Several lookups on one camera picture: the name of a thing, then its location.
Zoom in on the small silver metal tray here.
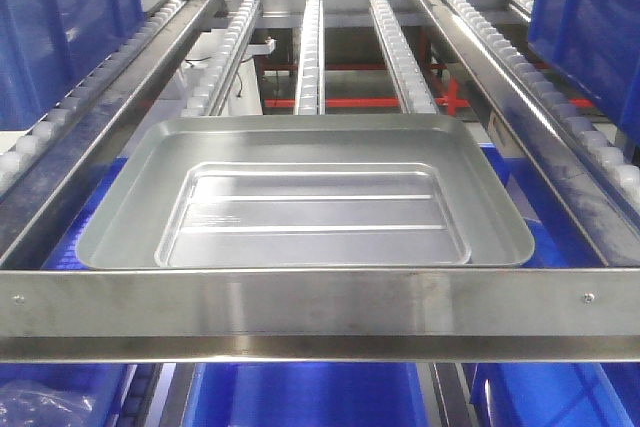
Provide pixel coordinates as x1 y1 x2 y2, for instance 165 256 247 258
155 162 471 268

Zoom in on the large grey metal tray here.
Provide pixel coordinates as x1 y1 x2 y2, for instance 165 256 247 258
76 114 535 270

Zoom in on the centre roller track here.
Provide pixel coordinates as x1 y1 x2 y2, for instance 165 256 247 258
294 0 325 115

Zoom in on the steel front crossbar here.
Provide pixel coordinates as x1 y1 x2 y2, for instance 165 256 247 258
1 268 639 362

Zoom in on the left inner roller track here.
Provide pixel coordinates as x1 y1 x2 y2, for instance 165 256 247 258
180 0 260 118

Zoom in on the right inner roller track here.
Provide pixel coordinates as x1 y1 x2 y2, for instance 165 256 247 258
369 0 439 114

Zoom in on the blue bin lower centre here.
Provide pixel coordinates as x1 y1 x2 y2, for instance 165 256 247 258
182 362 428 426

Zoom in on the blue bin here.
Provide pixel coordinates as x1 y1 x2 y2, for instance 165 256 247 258
528 0 639 142
1 0 145 131
463 363 639 426
1 363 134 426
182 362 428 426

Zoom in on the blue bin lower left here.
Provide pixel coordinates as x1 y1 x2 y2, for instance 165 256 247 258
1 363 134 426

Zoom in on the blue bin upper left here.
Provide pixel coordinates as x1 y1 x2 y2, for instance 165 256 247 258
1 0 145 131

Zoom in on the blue bin lower right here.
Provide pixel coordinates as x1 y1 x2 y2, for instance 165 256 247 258
463 363 639 426

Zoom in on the blue bin upper right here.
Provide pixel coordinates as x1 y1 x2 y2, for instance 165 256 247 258
528 0 639 142

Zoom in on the clear plastic bag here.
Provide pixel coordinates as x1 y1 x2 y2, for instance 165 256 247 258
1 380 96 426

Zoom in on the red floor frame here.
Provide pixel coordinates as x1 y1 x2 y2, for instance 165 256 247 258
259 26 596 120

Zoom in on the right steel divider rail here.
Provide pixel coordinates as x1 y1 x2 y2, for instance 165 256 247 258
412 0 639 267

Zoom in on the steel divider rail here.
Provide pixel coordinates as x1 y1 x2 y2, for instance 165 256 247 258
1 0 217 270
412 0 639 267

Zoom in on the left steel divider rail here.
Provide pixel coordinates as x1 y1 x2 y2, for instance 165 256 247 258
1 0 217 270

